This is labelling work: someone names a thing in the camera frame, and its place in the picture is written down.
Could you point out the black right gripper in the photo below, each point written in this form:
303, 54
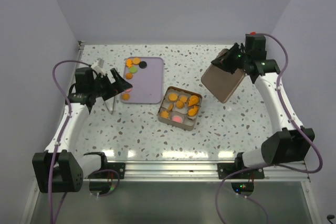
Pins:
224, 62

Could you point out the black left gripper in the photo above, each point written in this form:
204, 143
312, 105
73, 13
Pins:
121, 85

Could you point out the gold cookie tin lid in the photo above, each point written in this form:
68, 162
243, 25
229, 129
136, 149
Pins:
221, 84

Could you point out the metal tongs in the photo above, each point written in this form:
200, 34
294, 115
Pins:
109, 103

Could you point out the orange round cookie large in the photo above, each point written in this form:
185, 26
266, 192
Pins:
193, 100

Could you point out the brown flower cookie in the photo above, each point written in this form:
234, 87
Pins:
165, 114

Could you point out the orange round biscuit cookie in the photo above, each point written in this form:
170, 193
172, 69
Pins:
173, 97

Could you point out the orange animal shaped cookie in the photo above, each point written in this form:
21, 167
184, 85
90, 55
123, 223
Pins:
194, 108

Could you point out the orange ridged cookie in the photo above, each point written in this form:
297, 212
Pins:
192, 113

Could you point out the brown round cookie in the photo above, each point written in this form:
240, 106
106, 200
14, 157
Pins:
129, 76
180, 104

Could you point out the gold cookie tin base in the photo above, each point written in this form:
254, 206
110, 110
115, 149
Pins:
188, 121

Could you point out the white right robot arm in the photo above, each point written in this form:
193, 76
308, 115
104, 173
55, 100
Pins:
290, 140

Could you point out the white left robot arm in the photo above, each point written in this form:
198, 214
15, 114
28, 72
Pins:
56, 169

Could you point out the orange cookie bottom left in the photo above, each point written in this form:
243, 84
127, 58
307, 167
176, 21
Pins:
125, 96

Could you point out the green round cookie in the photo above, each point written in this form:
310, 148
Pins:
133, 69

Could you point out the orange star cookie top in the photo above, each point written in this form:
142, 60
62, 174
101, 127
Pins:
129, 63

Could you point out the lilac plastic tray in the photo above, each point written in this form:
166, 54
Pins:
147, 83

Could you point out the black round cookie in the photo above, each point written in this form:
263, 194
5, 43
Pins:
142, 64

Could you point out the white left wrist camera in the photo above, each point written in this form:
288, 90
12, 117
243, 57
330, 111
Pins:
97, 66

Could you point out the aluminium mounting rail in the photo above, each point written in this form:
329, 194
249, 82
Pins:
197, 171

